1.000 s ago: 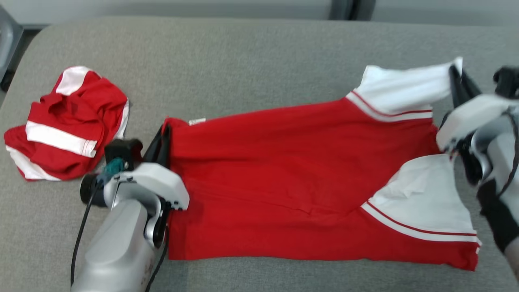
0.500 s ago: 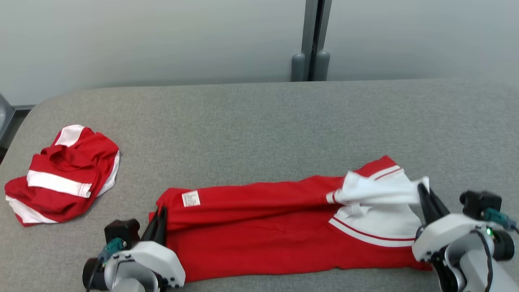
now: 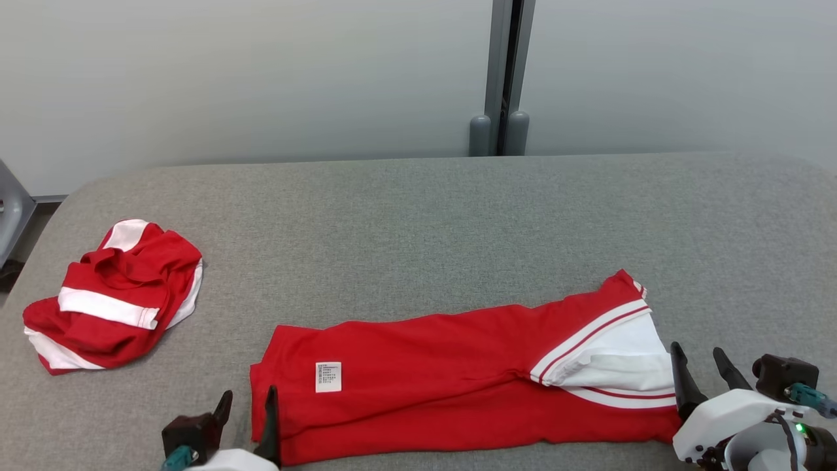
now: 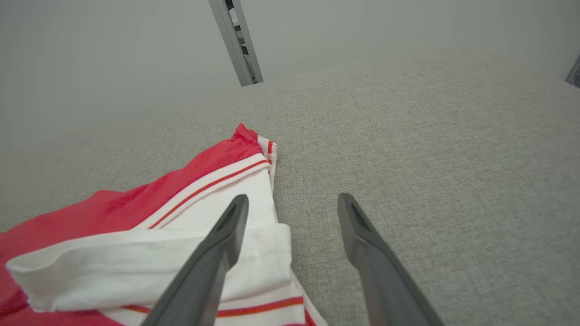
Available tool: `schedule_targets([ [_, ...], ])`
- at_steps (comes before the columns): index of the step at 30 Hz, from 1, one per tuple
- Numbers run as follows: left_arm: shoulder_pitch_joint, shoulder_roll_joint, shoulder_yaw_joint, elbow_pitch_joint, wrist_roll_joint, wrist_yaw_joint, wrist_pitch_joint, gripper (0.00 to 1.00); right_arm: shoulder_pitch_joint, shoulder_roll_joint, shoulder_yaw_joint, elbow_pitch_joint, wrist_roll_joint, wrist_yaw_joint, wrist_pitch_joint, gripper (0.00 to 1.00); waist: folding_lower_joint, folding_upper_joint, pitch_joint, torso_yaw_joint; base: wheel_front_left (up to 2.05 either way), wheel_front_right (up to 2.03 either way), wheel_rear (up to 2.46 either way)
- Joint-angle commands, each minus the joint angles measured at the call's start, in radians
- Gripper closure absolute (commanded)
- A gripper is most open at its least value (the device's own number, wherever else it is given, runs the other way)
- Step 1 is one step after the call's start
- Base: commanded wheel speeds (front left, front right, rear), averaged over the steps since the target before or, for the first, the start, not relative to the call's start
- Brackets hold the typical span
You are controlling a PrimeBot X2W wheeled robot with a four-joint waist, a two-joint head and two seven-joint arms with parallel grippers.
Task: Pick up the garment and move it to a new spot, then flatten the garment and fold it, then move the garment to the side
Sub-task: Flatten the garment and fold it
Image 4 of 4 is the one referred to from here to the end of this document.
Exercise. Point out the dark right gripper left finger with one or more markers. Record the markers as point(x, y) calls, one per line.
point(204, 276)

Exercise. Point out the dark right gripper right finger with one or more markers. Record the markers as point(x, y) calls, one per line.
point(385, 280)

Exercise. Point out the red garment with white trim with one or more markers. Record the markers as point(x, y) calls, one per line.
point(113, 253)

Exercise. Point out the grey metal partition post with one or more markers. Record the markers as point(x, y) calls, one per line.
point(238, 45)

